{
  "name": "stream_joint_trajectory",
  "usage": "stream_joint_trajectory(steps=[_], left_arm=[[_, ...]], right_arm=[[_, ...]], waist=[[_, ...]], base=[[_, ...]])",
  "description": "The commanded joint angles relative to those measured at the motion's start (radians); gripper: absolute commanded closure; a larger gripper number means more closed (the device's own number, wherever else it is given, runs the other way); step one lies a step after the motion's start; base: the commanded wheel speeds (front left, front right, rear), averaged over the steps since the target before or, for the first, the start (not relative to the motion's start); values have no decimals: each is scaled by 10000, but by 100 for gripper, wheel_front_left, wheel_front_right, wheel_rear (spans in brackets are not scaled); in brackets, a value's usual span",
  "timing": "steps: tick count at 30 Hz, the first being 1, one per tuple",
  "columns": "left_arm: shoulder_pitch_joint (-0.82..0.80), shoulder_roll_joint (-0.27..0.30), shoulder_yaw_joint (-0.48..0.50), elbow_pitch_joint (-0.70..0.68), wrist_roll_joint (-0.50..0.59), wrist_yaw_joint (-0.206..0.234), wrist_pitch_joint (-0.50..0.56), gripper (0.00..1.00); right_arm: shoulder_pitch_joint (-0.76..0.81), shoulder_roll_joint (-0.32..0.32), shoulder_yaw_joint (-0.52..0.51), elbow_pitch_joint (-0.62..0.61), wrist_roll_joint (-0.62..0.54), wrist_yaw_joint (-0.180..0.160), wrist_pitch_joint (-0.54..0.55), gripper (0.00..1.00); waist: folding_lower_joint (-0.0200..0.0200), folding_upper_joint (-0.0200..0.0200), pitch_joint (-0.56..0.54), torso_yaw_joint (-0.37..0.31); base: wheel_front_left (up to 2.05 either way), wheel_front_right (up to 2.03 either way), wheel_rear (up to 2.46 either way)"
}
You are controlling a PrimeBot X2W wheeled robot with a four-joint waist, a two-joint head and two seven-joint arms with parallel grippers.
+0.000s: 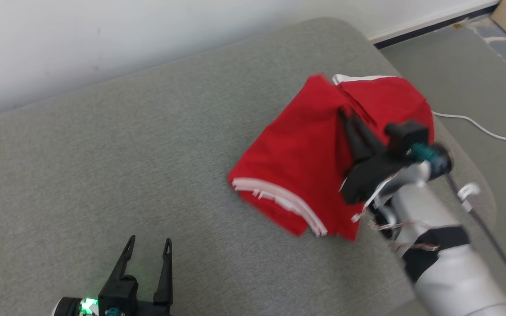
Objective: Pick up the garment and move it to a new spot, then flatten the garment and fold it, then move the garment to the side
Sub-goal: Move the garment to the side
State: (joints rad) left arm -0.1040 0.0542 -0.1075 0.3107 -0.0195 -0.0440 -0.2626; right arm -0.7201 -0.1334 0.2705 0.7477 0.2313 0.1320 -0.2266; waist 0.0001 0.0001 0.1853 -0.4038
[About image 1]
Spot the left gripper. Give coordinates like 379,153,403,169
108,235,173,316

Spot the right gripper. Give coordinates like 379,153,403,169
337,107,413,205

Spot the red and white shirt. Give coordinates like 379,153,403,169
227,73,370,241

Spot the grey fabric sofa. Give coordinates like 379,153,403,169
0,18,498,316

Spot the white and black baseboard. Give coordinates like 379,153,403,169
366,0,500,45

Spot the teal cable connector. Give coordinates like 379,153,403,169
410,142,434,162

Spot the white cable tag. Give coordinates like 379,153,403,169
457,183,481,212

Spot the white floor cable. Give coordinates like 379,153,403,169
432,111,506,155

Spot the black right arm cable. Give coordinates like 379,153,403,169
445,175,506,300

